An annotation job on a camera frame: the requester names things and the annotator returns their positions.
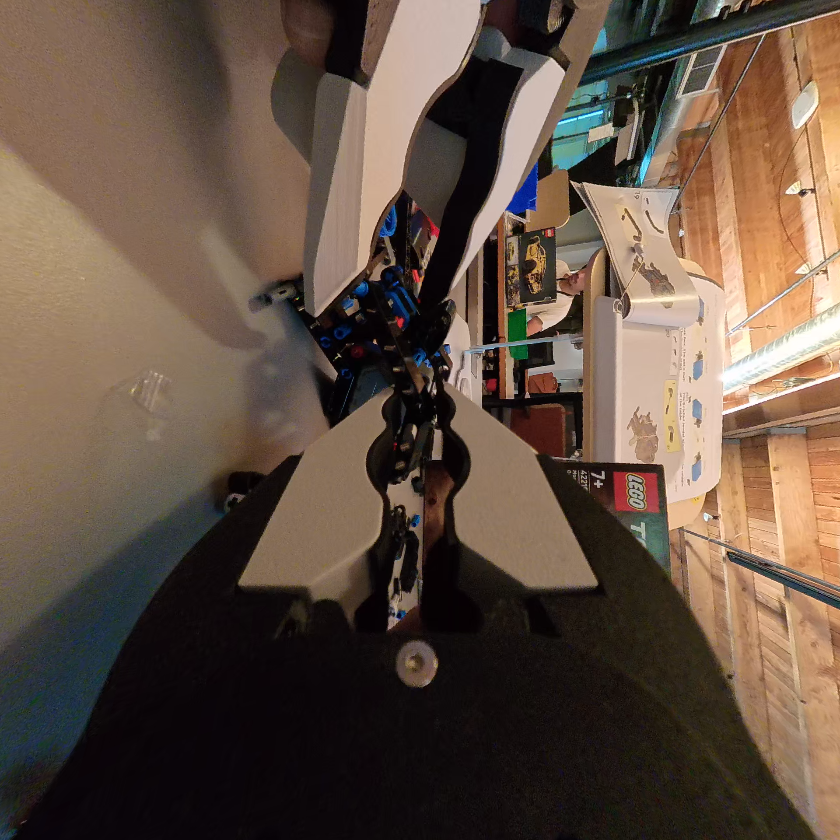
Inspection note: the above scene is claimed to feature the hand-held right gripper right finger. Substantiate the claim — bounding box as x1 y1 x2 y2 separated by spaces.
440 382 601 626

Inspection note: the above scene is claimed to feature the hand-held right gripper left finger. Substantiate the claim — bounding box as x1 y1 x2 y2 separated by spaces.
238 387 401 627

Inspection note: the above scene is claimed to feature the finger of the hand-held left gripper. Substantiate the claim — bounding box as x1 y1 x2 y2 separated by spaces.
302 0 488 319
419 47 569 311

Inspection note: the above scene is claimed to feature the black grey motor assembly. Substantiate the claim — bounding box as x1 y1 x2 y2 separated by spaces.
249 197 460 427

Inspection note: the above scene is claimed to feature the instruction booklet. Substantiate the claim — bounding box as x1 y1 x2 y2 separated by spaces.
571 180 726 500

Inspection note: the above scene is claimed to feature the grey desk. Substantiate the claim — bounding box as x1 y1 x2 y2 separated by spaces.
0 0 490 808

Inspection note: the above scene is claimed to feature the person's left hand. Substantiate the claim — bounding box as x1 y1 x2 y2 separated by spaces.
282 0 336 67

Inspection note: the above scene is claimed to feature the black angled connector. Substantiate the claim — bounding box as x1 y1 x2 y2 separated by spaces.
390 505 421 595

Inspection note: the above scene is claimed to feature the black ceiling pipe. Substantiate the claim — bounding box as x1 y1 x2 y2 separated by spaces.
581 0 840 86

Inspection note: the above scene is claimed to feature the toy truck box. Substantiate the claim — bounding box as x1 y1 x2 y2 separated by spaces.
423 459 673 581

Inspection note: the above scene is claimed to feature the dark printed box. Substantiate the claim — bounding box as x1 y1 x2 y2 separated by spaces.
504 226 559 306

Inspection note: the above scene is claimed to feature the white rounded board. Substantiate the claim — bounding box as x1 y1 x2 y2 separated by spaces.
446 262 487 411

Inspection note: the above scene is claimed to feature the clear plastic scrap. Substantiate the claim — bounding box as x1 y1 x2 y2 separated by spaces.
118 371 175 441

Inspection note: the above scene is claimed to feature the silver air duct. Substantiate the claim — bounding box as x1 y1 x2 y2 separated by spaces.
722 305 840 396

